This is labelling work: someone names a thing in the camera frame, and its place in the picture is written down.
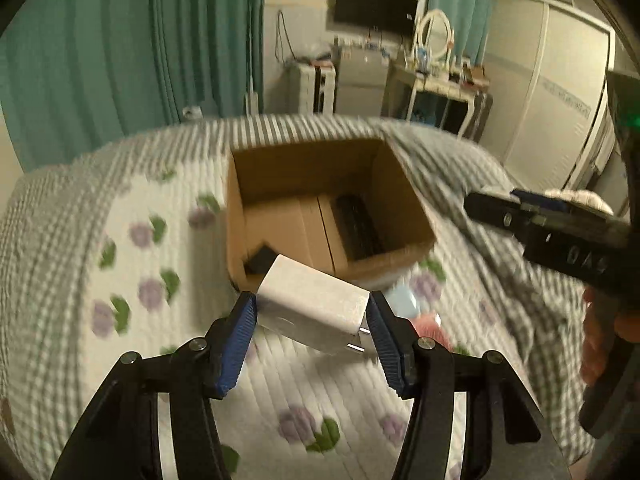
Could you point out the white cabinet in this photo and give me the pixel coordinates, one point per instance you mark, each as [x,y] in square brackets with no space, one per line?
[361,82]

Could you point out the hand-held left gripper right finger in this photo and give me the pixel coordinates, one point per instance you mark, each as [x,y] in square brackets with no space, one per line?
[386,347]

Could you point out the person's right hand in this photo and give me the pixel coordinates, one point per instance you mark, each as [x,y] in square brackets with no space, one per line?
[597,345]

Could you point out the cardboard box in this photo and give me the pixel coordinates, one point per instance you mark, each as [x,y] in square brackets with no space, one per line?
[400,200]

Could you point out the black wall television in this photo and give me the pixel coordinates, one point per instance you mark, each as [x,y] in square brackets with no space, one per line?
[375,5]

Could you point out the grey plaid blanket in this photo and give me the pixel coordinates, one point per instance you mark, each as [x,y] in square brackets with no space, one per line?
[480,270]

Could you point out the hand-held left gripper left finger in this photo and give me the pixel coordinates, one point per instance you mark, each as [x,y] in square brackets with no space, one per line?
[239,342]

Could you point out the narrow green curtain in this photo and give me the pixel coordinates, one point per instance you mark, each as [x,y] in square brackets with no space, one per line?
[462,5]

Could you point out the round white mirror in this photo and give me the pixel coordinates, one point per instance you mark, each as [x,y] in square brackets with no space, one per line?
[425,25]

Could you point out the small black block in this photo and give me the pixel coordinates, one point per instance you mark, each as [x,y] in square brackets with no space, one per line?
[261,260]

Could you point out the white wardrobe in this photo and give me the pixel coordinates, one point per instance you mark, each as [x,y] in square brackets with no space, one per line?
[545,85]

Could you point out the light blue item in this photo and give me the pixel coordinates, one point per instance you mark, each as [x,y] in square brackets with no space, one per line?
[404,302]

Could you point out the white suitcase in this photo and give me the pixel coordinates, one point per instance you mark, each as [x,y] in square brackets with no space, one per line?
[310,87]

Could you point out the pink item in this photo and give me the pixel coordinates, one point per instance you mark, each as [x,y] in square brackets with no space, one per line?
[432,330]

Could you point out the black ribbed remote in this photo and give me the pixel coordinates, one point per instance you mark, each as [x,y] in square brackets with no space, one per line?
[357,227]

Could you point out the wide green curtain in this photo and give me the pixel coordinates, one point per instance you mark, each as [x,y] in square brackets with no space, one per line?
[100,60]

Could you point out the small white item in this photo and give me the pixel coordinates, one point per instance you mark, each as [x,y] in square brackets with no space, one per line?
[582,199]

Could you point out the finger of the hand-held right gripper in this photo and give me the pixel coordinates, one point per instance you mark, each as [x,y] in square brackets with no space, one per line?
[495,215]
[542,202]

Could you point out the white vanity table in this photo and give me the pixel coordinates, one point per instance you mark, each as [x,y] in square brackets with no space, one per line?
[435,85]

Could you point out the white charger adapter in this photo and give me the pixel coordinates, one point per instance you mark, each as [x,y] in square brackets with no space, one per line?
[312,305]

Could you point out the white power strip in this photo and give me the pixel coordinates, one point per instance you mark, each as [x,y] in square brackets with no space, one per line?
[251,102]

